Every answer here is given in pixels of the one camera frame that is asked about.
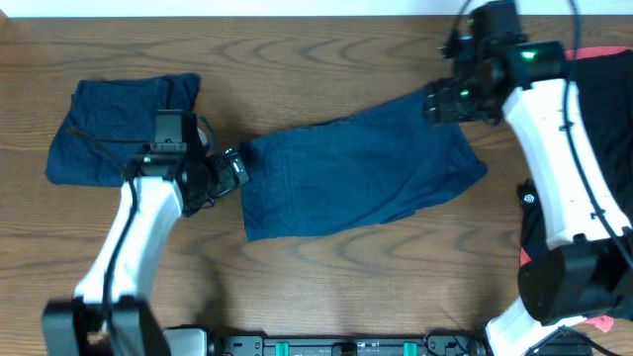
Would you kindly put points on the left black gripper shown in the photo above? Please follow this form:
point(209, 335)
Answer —
point(232, 169)

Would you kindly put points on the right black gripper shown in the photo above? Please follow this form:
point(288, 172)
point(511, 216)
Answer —
point(438, 105)

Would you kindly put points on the dark blue denim shorts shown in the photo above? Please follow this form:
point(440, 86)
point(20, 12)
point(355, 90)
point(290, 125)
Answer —
point(376, 166)

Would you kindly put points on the dark blue garment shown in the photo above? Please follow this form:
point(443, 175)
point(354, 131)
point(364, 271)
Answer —
point(108, 122)

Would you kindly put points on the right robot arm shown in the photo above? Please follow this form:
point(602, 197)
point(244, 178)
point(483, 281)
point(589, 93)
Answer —
point(501, 75)

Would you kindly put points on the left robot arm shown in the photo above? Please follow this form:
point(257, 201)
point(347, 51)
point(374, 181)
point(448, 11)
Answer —
point(174, 176)

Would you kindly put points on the black garment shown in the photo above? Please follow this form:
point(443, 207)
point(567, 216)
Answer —
point(587, 278)

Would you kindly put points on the coral red garment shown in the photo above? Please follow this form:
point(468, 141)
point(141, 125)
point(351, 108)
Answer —
point(604, 80)

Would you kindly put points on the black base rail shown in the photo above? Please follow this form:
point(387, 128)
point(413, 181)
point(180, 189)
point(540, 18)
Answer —
point(341, 346)

